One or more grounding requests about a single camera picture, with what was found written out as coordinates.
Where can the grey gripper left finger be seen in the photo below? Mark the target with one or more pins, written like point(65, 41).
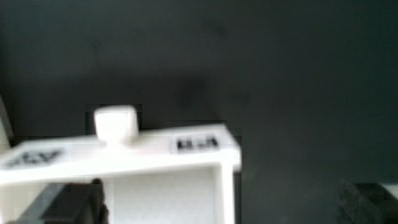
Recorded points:
point(78, 207)

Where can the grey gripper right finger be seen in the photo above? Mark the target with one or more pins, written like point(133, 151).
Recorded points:
point(366, 204)

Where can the white front drawer with knob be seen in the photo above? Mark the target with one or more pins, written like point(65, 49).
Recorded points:
point(165, 169)

